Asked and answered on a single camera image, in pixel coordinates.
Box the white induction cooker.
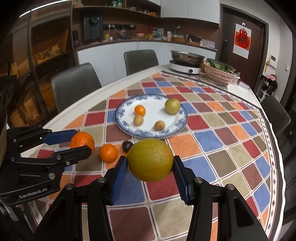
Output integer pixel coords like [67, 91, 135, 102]
[169, 60, 201, 75]

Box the large orange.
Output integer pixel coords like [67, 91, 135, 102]
[98, 144, 118, 163]
[70, 132, 95, 154]

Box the brown kiwi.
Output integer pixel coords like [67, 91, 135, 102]
[133, 115, 144, 126]
[154, 120, 166, 131]

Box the white upper cabinet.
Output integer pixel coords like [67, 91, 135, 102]
[149, 0, 220, 24]

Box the black water dispenser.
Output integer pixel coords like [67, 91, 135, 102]
[83, 15, 103, 42]

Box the far grey dining chair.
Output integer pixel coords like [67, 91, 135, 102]
[124, 50, 159, 76]

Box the yellow-green pear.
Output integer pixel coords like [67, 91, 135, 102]
[165, 98, 181, 115]
[127, 138, 174, 182]

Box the small orange mandarin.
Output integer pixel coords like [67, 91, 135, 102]
[134, 105, 146, 116]

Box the dark brown door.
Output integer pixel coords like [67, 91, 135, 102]
[216, 4, 269, 92]

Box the grey dining chair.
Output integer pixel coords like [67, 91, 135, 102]
[51, 63, 102, 113]
[124, 50, 159, 76]

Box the pink basket of greens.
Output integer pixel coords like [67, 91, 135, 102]
[204, 58, 236, 85]

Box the red fu door poster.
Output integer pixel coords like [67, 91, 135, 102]
[232, 23, 251, 59]

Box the dark plum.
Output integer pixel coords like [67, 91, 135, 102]
[122, 141, 133, 153]

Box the large orange front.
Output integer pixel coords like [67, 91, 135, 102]
[98, 144, 118, 163]

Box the white counter cabinet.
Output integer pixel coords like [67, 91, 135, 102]
[77, 41, 217, 86]

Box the colourful checkered table mat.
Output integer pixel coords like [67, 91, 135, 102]
[47, 72, 285, 240]

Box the right side grey chair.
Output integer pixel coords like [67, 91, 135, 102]
[261, 95, 291, 137]

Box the near grey dining chair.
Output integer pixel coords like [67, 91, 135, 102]
[51, 63, 102, 113]

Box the steel wok pan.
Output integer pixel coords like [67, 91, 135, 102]
[171, 50, 205, 67]

